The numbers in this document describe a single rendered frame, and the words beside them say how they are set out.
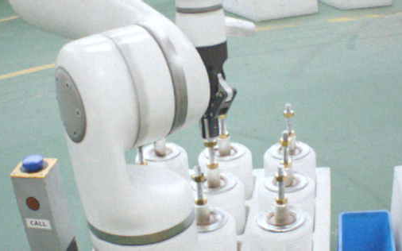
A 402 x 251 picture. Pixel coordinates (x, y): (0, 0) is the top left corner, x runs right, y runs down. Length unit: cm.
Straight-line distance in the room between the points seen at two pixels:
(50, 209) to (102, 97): 62
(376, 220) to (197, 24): 54
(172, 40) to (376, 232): 83
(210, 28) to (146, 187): 47
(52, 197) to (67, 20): 51
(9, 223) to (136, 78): 114
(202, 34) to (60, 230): 41
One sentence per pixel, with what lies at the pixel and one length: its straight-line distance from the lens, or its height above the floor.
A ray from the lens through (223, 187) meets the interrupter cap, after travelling 102.
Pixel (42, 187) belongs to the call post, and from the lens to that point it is 101.
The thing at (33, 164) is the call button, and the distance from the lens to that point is 102.
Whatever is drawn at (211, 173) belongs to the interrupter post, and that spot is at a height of 27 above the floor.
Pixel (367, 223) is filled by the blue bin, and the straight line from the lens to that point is 121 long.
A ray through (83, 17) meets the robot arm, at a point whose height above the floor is 63.
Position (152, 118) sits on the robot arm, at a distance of 45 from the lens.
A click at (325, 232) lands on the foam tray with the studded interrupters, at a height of 18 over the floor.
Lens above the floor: 74
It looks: 22 degrees down
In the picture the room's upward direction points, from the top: 5 degrees counter-clockwise
